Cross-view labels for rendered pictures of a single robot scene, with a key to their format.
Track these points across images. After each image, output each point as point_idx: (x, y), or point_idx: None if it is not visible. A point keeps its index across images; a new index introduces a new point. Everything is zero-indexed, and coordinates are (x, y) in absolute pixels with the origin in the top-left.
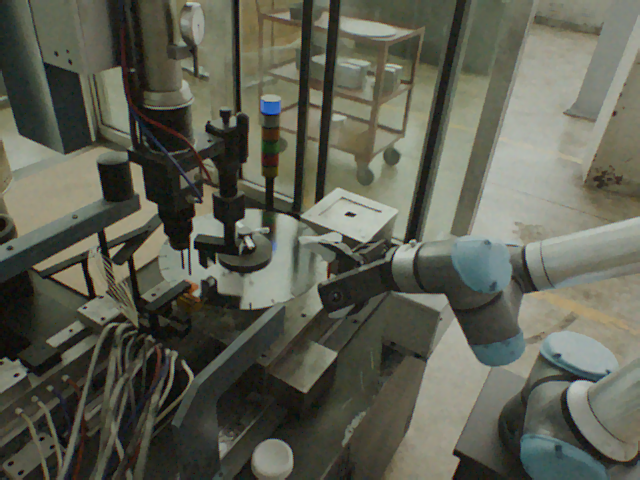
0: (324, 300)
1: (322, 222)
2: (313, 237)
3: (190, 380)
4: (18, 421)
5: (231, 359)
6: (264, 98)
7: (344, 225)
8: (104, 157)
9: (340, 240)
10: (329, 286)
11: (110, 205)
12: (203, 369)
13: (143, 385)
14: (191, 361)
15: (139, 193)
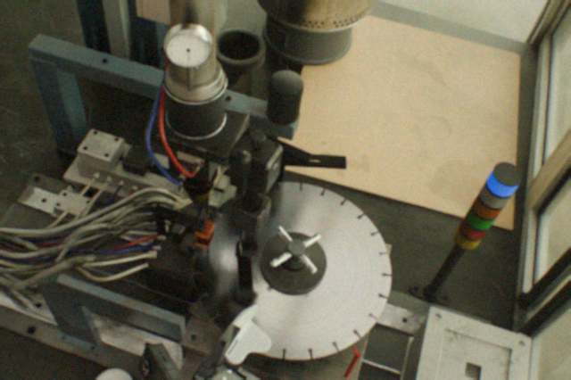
0: (142, 356)
1: (431, 337)
2: (245, 318)
3: (106, 277)
4: (97, 179)
5: (95, 298)
6: (501, 166)
7: (440, 368)
8: (284, 76)
9: (254, 351)
10: (149, 353)
11: (259, 114)
12: (173, 289)
13: (102, 243)
14: (158, 272)
15: (453, 127)
